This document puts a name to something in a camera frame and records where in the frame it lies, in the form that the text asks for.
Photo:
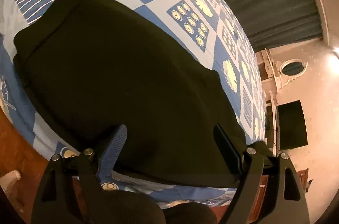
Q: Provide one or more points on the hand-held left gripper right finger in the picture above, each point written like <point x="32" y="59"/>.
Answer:
<point x="228" y="151"/>

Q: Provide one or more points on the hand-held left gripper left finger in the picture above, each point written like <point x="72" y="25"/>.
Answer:
<point x="114" y="149"/>

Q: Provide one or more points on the black pants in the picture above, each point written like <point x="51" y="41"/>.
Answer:
<point x="119" y="67"/>

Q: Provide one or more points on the black television screen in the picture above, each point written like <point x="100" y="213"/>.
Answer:
<point x="292" y="124"/>

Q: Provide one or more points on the person's dark-clothed legs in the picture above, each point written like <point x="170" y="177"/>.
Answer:
<point x="185" y="213"/>

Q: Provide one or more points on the brown wooden cabinet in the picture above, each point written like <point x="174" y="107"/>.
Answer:
<point x="303" y="179"/>

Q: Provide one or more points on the white oval mirror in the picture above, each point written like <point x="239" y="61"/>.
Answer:
<point x="292" y="68"/>

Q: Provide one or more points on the white slipper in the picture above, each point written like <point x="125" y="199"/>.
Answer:
<point x="10" y="181"/>

